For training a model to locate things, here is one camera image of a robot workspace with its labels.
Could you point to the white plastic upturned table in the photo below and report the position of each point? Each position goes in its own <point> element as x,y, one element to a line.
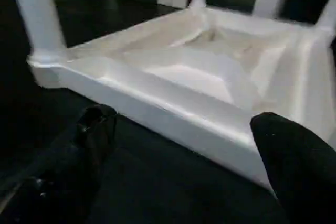
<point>157,182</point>

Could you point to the white plastic table top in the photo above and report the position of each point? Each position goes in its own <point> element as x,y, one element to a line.
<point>183,77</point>

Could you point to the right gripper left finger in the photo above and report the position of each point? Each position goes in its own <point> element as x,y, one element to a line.
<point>60,176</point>

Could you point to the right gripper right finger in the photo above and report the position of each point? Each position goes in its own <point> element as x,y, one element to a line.
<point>302,176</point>

